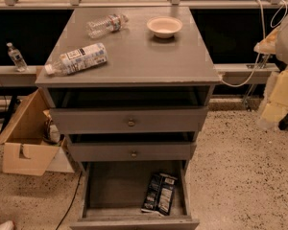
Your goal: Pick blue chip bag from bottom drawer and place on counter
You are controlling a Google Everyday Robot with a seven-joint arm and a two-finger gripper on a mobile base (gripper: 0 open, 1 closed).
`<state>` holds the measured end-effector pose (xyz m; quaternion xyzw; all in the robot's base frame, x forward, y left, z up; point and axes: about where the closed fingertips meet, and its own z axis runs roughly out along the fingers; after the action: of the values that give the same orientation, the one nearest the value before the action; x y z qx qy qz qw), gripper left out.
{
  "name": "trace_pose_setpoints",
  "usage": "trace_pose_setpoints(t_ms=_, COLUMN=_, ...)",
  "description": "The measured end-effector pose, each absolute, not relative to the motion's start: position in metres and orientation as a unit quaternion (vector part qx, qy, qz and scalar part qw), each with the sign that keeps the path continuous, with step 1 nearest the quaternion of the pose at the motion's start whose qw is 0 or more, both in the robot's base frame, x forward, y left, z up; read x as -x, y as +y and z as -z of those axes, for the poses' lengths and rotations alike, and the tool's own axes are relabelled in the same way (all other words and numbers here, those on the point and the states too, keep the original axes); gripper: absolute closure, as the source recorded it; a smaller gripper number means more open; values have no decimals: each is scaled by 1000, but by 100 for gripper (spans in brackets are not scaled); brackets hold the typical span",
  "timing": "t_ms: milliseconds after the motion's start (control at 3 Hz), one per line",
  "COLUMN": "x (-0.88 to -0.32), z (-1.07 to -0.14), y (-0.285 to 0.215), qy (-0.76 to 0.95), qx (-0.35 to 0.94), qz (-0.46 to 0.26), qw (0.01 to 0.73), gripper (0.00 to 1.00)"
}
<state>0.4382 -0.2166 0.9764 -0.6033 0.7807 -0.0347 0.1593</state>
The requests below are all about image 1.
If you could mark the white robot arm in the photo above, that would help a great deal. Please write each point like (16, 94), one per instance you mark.
(282, 42)

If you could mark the grey wooden drawer cabinet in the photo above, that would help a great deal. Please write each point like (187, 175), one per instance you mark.
(142, 71)

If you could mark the small upright water bottle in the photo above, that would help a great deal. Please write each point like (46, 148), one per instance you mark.
(16, 58)

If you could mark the white labelled plastic bottle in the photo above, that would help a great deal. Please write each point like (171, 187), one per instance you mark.
(78, 60)

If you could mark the grey open bottom drawer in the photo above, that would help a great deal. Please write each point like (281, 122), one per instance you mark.
(114, 193)

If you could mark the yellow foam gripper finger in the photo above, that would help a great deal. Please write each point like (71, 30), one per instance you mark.
(274, 107)
(268, 44)

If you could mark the open cardboard box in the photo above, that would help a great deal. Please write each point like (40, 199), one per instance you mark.
(25, 152)

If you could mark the grey top drawer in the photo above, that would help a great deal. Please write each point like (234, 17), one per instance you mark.
(109, 120)

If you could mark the blue chip bag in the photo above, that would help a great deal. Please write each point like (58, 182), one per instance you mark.
(160, 194)

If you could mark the red white object on floor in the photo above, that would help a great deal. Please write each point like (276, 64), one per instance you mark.
(8, 225)

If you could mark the white paper bowl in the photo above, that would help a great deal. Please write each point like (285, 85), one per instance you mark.
(164, 26)

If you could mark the clear crushed water bottle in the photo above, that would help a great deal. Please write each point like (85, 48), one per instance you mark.
(105, 25)

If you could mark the grey middle drawer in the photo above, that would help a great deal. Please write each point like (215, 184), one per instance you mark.
(131, 147)

